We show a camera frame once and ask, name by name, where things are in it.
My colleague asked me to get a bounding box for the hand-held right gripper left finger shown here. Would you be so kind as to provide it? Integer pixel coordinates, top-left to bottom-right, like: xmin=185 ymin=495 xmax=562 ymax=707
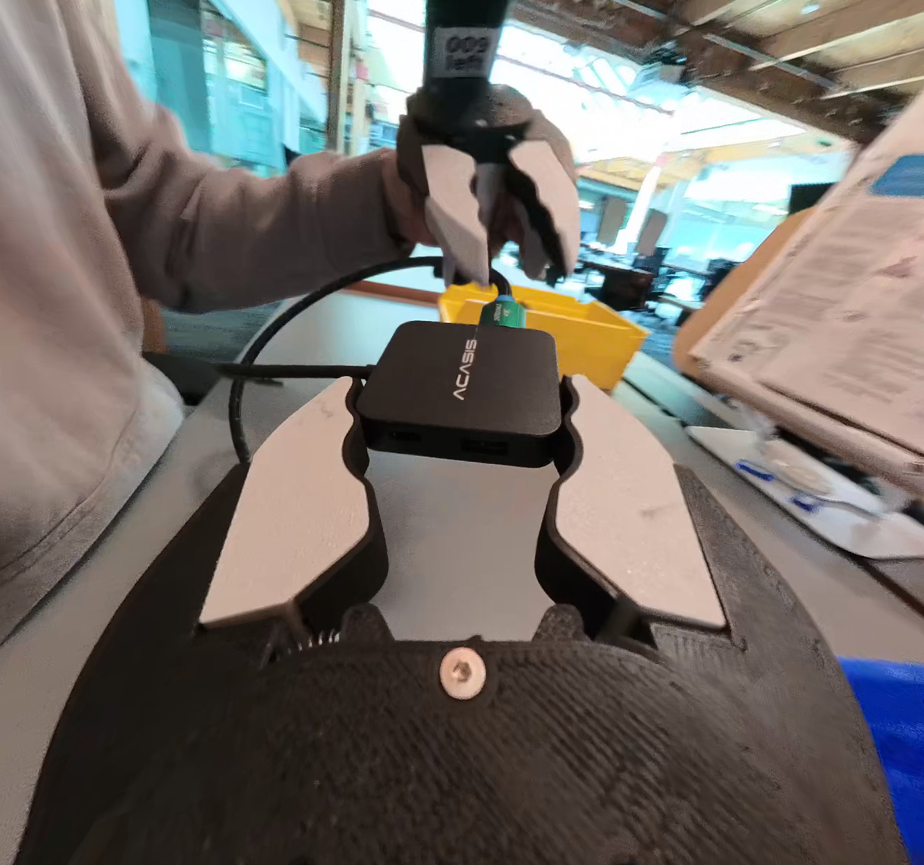
xmin=198 ymin=376 xmax=389 ymax=631

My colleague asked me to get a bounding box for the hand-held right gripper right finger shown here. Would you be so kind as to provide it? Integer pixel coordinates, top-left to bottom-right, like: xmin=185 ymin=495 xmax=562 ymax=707
xmin=538 ymin=373 xmax=728 ymax=638

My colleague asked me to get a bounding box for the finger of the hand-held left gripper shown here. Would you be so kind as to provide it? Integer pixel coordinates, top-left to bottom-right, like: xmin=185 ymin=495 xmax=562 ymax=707
xmin=505 ymin=140 xmax=583 ymax=281
xmin=421 ymin=143 xmax=493 ymax=287

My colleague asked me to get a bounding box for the braided usb cable green plug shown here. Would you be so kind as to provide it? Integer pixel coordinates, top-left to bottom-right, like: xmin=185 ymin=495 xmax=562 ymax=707
xmin=227 ymin=255 xmax=526 ymax=465

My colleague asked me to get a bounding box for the black usb hub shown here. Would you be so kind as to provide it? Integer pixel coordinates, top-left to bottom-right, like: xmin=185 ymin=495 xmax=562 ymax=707
xmin=356 ymin=321 xmax=563 ymax=469

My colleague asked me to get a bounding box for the blue plastic bin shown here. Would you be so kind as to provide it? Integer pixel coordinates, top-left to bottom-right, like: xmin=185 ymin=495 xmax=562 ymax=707
xmin=837 ymin=656 xmax=924 ymax=865

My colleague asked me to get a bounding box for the person's left forearm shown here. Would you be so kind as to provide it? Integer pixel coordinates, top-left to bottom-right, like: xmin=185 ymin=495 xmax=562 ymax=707
xmin=137 ymin=147 xmax=401 ymax=314

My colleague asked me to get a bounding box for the person's left hand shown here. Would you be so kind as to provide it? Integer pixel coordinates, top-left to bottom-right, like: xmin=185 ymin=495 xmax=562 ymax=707
xmin=383 ymin=113 xmax=434 ymax=249

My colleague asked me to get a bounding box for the dark office desk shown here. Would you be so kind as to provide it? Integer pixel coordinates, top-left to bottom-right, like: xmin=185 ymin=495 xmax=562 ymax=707
xmin=577 ymin=248 xmax=716 ymax=312

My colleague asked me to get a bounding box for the yellow plastic bin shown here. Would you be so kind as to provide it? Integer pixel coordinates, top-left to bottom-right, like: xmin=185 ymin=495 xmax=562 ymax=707
xmin=438 ymin=284 xmax=651 ymax=393

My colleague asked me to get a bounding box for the wooden pillar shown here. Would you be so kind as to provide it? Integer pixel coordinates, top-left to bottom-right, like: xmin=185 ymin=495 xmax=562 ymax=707
xmin=326 ymin=0 xmax=356 ymax=156

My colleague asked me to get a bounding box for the clear plastic bag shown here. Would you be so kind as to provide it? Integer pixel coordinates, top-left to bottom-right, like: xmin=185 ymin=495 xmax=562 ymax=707
xmin=686 ymin=425 xmax=924 ymax=560

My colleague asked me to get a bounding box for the cardboard box with paper labels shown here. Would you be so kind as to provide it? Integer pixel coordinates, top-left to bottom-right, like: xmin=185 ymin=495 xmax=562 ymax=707
xmin=671 ymin=93 xmax=924 ymax=498

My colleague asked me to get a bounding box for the person's beige sweatshirt torso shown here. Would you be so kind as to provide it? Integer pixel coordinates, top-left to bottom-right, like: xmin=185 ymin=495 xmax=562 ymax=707
xmin=0 ymin=0 xmax=225 ymax=646

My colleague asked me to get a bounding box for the thin black hub cable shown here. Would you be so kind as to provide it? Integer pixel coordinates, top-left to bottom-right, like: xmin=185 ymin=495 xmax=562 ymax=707
xmin=217 ymin=363 xmax=372 ymax=381

